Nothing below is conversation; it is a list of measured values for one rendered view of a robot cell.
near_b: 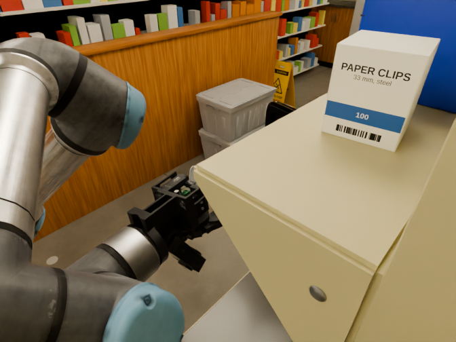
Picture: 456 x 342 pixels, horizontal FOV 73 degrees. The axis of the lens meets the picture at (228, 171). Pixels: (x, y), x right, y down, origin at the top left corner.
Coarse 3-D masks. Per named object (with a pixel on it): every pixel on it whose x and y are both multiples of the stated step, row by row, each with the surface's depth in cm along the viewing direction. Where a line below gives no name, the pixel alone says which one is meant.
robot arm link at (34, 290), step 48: (0, 48) 40; (48, 48) 44; (0, 96) 34; (48, 96) 41; (0, 144) 29; (0, 192) 25; (0, 240) 22; (0, 288) 20; (48, 288) 22; (0, 336) 20; (48, 336) 21
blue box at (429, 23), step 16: (368, 0) 25; (384, 0) 24; (400, 0) 24; (416, 0) 23; (432, 0) 22; (448, 0) 22; (368, 16) 26; (384, 16) 25; (400, 16) 24; (416, 16) 23; (432, 16) 23; (448, 16) 22; (384, 32) 25; (400, 32) 25; (416, 32) 24; (432, 32) 23; (448, 32) 22; (448, 48) 23; (432, 64) 24; (448, 64) 23; (432, 80) 24; (448, 80) 24; (432, 96) 25; (448, 96) 24
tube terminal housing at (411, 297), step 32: (448, 160) 9; (448, 192) 9; (416, 224) 10; (448, 224) 10; (416, 256) 11; (448, 256) 10; (384, 288) 12; (416, 288) 11; (448, 288) 11; (384, 320) 13; (416, 320) 12; (448, 320) 11
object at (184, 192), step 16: (176, 176) 49; (160, 192) 45; (176, 192) 45; (192, 192) 44; (160, 208) 41; (176, 208) 44; (192, 208) 44; (208, 208) 49; (144, 224) 40; (160, 224) 42; (176, 224) 45; (192, 224) 45; (160, 240) 41; (160, 256) 41
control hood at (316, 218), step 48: (240, 144) 21; (288, 144) 21; (336, 144) 21; (432, 144) 21; (240, 192) 17; (288, 192) 16; (336, 192) 16; (384, 192) 16; (240, 240) 18; (288, 240) 15; (336, 240) 14; (384, 240) 14; (288, 288) 17; (336, 288) 14; (336, 336) 16
